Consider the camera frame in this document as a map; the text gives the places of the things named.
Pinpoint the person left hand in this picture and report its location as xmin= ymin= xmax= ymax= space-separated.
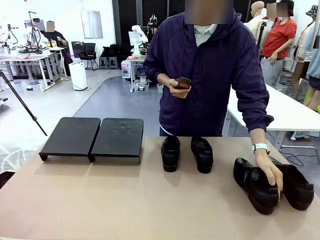
xmin=254 ymin=152 xmax=284 ymax=203

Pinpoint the person right hand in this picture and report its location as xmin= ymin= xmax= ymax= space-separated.
xmin=167 ymin=78 xmax=192 ymax=99

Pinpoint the red wooden shoe brush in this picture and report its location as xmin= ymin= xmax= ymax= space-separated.
xmin=174 ymin=76 xmax=193 ymax=91

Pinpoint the black buckle strap shoe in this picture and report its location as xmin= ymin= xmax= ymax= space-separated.
xmin=190 ymin=136 xmax=214 ymax=175
xmin=233 ymin=157 xmax=280 ymax=216

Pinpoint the black slip-on loafer shoe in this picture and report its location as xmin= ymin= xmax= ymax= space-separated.
xmin=271 ymin=156 xmax=315 ymax=211
xmin=160 ymin=134 xmax=181 ymax=173

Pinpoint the person right forearm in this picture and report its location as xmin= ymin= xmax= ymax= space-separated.
xmin=143 ymin=59 xmax=173 ymax=87

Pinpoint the person left forearm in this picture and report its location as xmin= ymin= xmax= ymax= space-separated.
xmin=236 ymin=84 xmax=275 ymax=148

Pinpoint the black metal shoe stand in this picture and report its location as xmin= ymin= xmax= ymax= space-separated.
xmin=38 ymin=116 xmax=102 ymax=163
xmin=90 ymin=117 xmax=145 ymax=165

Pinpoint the white wristwatch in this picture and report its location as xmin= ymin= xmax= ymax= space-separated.
xmin=251 ymin=142 xmax=271 ymax=155

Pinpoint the person in purple jacket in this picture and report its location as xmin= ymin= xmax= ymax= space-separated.
xmin=142 ymin=9 xmax=275 ymax=138

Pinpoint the small background work table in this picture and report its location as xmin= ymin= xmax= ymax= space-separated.
xmin=125 ymin=54 xmax=151 ymax=93

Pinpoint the computer tower with lights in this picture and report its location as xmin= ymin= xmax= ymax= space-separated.
xmin=121 ymin=60 xmax=133 ymax=80

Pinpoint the large white table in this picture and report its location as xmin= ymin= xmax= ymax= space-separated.
xmin=226 ymin=83 xmax=320 ymax=152

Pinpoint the grey plastic stool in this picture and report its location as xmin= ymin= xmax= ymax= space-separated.
xmin=99 ymin=56 xmax=110 ymax=70
xmin=108 ymin=56 xmax=119 ymax=70

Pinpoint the black backpack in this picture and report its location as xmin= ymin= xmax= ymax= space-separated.
xmin=99 ymin=42 xmax=121 ymax=58

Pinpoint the black office chair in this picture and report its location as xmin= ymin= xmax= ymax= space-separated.
xmin=79 ymin=42 xmax=100 ymax=71

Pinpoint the black tripod by mannequins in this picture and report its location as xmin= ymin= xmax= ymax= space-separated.
xmin=257 ymin=21 xmax=267 ymax=56

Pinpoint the mannequin in beige jacket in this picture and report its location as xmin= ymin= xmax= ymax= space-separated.
xmin=243 ymin=1 xmax=268 ymax=57

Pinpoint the white air purifier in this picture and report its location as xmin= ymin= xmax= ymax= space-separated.
xmin=68 ymin=62 xmax=88 ymax=91

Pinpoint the black flat panel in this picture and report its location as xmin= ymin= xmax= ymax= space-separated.
xmin=71 ymin=41 xmax=86 ymax=61

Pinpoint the white desk by seated person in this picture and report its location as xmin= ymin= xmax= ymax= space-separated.
xmin=46 ymin=46 xmax=68 ymax=78

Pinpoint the mannequin with bucket hat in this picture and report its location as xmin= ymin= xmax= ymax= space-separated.
xmin=291 ymin=4 xmax=320 ymax=111

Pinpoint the seated person in black shirt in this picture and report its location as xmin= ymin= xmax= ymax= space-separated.
xmin=39 ymin=21 xmax=74 ymax=77

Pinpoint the clear storage bin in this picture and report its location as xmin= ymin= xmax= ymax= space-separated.
xmin=21 ymin=79 xmax=45 ymax=93

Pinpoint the background robot rig on desk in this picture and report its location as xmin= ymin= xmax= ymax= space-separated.
xmin=23 ymin=11 xmax=50 ymax=55

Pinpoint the long white desk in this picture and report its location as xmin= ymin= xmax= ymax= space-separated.
xmin=0 ymin=54 xmax=51 ymax=92

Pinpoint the white plastic sheet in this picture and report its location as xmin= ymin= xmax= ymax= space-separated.
xmin=0 ymin=133 xmax=43 ymax=173

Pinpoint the black floor cable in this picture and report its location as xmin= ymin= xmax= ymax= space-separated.
xmin=284 ymin=149 xmax=320 ymax=167

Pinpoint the grey wall panel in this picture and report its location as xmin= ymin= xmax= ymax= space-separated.
xmin=80 ymin=10 xmax=104 ymax=40

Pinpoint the black camera tripod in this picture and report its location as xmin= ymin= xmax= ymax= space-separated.
xmin=0 ymin=69 xmax=48 ymax=137

